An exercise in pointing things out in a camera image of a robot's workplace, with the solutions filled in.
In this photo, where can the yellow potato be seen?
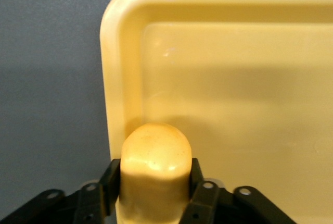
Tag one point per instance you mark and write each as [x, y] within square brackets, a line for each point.
[156, 161]

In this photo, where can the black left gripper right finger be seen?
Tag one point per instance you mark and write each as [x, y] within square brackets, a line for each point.
[213, 205]

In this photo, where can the yellow plastic tray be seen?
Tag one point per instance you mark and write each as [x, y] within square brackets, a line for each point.
[234, 78]

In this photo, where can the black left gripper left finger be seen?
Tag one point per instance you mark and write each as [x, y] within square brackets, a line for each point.
[86, 203]

